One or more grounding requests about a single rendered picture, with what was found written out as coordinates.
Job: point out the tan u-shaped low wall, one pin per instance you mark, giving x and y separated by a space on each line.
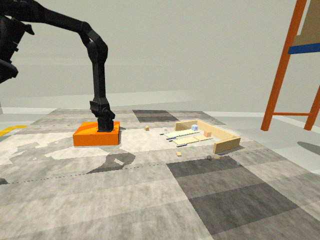
223 139

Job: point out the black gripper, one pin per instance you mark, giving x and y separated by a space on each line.
7 69

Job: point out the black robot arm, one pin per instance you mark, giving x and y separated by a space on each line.
31 11

